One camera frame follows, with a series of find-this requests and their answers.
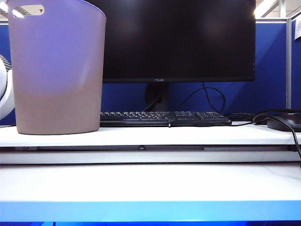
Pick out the black computer keyboard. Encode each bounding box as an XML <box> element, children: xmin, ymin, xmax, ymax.
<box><xmin>100</xmin><ymin>110</ymin><xmax>233</xmax><ymax>128</ymax></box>

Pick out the black computer monitor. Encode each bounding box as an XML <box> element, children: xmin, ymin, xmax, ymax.
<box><xmin>87</xmin><ymin>0</ymin><xmax>256</xmax><ymax>113</ymax></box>

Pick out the blue cubicle partition panel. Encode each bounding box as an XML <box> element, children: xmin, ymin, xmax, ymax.
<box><xmin>291</xmin><ymin>17</ymin><xmax>301</xmax><ymax>110</ymax></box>
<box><xmin>0</xmin><ymin>20</ymin><xmax>289</xmax><ymax>127</ymax></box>

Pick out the black computer mouse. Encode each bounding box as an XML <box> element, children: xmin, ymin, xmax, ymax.
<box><xmin>266</xmin><ymin>109</ymin><xmax>301</xmax><ymax>133</ymax></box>

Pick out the white desk fan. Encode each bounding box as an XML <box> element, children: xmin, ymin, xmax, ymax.
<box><xmin>0</xmin><ymin>54</ymin><xmax>15</xmax><ymax>121</ymax></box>

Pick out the white printed paper sheet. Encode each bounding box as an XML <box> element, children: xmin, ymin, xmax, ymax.
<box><xmin>293</xmin><ymin>18</ymin><xmax>301</xmax><ymax>41</ymax></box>

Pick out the black monitor cable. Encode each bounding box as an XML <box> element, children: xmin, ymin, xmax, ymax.
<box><xmin>143</xmin><ymin>89</ymin><xmax>163</xmax><ymax>112</ymax></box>

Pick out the thin black cable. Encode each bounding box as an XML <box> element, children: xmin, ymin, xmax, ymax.
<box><xmin>180</xmin><ymin>82</ymin><xmax>226</xmax><ymax>113</ymax></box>
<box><xmin>224</xmin><ymin>112</ymin><xmax>257</xmax><ymax>127</ymax></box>

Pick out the grey metal partition post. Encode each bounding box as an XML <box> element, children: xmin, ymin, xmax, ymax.
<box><xmin>286</xmin><ymin>18</ymin><xmax>293</xmax><ymax>109</ymax></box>

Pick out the thick black cable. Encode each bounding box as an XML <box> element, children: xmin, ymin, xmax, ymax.
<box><xmin>253</xmin><ymin>109</ymin><xmax>301</xmax><ymax>168</ymax></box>

